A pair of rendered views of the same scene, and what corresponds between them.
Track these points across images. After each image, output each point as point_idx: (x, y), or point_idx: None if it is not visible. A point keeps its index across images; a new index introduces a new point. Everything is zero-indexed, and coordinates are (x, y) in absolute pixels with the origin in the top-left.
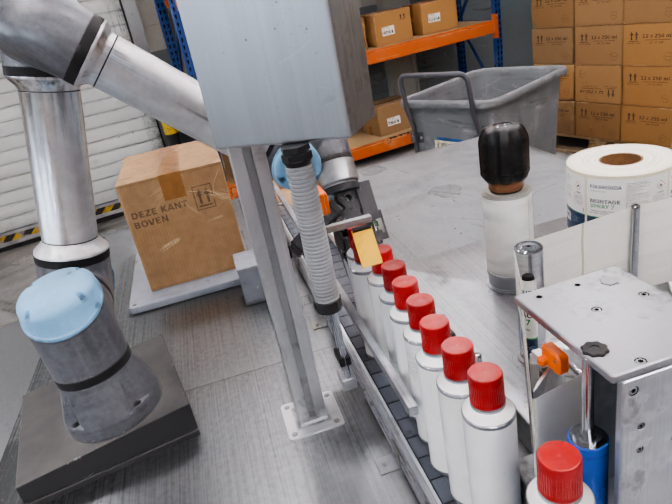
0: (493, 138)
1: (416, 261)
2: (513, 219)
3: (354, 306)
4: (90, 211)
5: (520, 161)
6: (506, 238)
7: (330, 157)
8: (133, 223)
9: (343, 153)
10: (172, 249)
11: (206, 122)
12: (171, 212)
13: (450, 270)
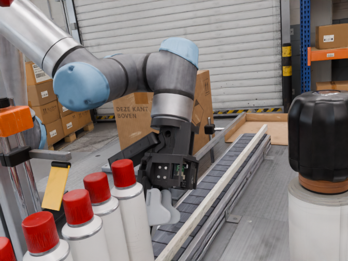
0: (298, 107)
1: (268, 221)
2: (310, 230)
3: (169, 236)
4: (12, 92)
5: (331, 152)
6: (300, 250)
7: (160, 91)
8: (117, 113)
9: (173, 90)
10: (136, 138)
11: (10, 33)
12: (138, 113)
13: (283, 249)
